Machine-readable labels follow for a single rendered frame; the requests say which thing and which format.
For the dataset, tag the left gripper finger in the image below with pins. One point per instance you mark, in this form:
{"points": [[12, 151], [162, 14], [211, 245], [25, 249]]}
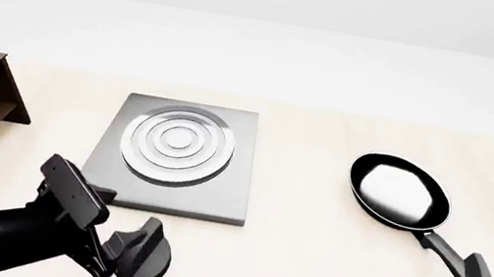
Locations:
{"points": [[118, 243], [103, 194]]}

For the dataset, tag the black frying pan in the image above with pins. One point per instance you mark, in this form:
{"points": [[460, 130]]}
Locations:
{"points": [[398, 190]]}

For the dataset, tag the flat grey stove plate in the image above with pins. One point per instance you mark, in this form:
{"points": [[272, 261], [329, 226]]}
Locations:
{"points": [[199, 190]]}

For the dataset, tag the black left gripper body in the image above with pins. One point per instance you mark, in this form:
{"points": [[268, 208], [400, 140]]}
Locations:
{"points": [[96, 256]]}

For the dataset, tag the round black stove knob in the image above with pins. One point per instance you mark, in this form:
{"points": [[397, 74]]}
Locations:
{"points": [[148, 261]]}

